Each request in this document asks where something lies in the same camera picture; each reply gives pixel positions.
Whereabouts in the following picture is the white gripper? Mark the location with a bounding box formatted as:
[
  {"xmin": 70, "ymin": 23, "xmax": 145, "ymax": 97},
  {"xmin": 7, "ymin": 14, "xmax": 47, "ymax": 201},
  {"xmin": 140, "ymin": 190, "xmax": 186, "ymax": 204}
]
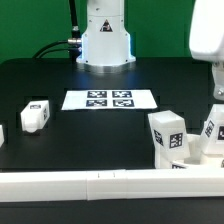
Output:
[{"xmin": 189, "ymin": 0, "xmax": 224, "ymax": 100}]

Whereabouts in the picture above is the white round stool seat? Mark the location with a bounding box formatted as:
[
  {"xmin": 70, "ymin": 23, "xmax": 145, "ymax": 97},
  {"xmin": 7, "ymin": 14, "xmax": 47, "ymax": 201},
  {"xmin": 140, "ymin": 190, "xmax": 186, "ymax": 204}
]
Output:
[{"xmin": 155, "ymin": 134, "xmax": 224, "ymax": 170}]

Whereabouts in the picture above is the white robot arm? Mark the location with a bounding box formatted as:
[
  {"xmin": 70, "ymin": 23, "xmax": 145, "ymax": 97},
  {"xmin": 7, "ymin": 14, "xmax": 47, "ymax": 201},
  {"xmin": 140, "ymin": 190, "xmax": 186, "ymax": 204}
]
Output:
[{"xmin": 76, "ymin": 0, "xmax": 224, "ymax": 101}]

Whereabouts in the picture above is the white marker sheet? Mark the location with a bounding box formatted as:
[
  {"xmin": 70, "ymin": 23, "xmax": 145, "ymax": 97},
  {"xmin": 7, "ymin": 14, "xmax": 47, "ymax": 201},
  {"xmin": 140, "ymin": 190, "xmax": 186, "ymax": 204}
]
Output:
[{"xmin": 62, "ymin": 90, "xmax": 157, "ymax": 110}]

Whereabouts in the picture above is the white left fence block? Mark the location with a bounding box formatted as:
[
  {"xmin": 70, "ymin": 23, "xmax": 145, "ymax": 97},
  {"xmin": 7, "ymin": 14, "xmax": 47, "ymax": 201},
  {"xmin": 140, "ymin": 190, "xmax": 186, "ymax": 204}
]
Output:
[{"xmin": 0, "ymin": 125, "xmax": 4, "ymax": 147}]

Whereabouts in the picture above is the black cable on base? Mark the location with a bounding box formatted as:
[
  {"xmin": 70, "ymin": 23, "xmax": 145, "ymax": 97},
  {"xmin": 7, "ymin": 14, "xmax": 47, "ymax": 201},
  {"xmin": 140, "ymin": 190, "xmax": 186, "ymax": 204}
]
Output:
[{"xmin": 32, "ymin": 0, "xmax": 83, "ymax": 60}]

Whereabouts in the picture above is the white front fence rail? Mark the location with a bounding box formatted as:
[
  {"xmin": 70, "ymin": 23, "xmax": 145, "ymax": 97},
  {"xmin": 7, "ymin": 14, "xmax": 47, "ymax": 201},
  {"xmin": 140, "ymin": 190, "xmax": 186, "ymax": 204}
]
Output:
[{"xmin": 0, "ymin": 169, "xmax": 224, "ymax": 202}]

